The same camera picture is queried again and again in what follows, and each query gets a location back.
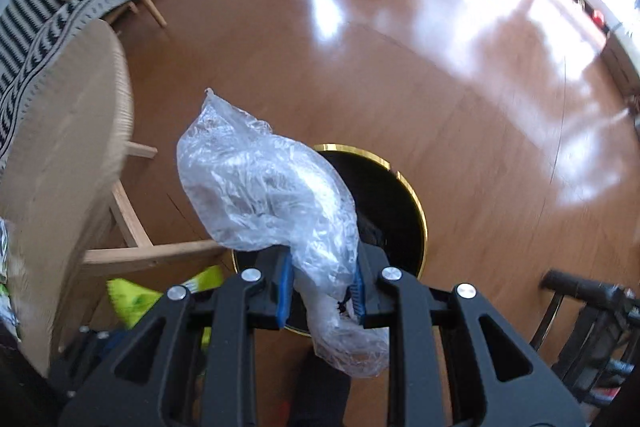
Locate wooden oval table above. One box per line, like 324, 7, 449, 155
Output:
1, 20, 226, 375

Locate black gold trash bin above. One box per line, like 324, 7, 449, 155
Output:
232, 144, 427, 335

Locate clear plastic bag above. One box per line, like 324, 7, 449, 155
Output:
176, 90, 390, 378

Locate black stool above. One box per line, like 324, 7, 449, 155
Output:
530, 270, 639, 410

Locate green snack wrapper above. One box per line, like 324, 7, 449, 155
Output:
106, 265, 224, 343

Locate black white striped sofa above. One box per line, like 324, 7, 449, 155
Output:
0, 0, 170, 158

